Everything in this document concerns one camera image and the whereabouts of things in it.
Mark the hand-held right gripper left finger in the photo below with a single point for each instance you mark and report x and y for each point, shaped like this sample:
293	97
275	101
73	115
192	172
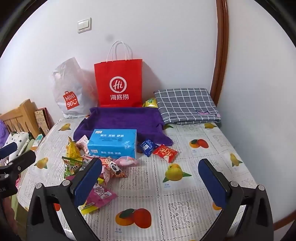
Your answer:
89	180

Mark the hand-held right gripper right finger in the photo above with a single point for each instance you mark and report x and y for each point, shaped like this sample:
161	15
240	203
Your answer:
212	183

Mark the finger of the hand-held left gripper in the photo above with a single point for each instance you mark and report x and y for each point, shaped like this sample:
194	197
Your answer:
23	161
8	149

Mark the pink yellow-edged snack packet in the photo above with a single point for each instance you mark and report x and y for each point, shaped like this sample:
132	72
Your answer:
101	194

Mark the green triangular snack packet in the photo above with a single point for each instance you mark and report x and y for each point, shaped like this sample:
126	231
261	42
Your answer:
71	166

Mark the yellow snack packet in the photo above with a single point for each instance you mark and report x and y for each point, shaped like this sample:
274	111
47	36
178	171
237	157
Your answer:
72	149

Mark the red snack packet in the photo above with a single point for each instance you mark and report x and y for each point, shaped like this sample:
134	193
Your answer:
165	153

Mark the purple towel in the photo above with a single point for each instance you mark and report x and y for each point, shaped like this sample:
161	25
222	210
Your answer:
120	120

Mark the blue snack packet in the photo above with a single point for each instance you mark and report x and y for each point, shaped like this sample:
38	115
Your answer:
148	147

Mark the white spotted plush toy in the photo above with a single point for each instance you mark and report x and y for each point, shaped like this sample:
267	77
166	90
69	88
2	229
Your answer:
18	139

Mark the purple plush toy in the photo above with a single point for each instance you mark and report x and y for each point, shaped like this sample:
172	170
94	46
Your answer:
2	131

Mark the small teal box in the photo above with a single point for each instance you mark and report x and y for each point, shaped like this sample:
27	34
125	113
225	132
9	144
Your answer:
37	141

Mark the panda print snack packet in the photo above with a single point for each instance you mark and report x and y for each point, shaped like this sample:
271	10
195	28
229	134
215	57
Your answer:
113	168

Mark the small pale pink packet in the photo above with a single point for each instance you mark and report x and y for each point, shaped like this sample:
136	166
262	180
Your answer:
82	142

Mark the wooden headboard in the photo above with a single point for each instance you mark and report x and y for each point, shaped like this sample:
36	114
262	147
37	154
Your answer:
25	113

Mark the pink candy packet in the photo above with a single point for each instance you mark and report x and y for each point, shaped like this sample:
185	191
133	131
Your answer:
126	161

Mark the patterned gift box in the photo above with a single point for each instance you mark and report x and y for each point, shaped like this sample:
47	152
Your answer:
42	120

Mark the blue tissue pack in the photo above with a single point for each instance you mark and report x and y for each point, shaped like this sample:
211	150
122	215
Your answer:
111	141

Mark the fruit print tablecloth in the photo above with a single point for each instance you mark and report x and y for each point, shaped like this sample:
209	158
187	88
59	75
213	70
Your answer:
150	185

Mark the white plastic bag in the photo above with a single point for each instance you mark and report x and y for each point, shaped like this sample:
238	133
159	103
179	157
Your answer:
67	92

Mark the grey checked folded cloth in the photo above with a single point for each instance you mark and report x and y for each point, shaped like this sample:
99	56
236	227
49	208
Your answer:
185	104

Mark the yellow green snack bag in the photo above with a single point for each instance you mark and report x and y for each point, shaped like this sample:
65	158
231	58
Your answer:
150	103

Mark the red paper bag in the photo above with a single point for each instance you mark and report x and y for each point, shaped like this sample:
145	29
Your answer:
120	74

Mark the brown wooden door frame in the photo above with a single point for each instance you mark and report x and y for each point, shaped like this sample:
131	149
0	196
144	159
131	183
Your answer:
222	46

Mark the white light switch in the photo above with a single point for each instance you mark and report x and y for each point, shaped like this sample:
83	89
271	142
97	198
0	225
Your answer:
84	24

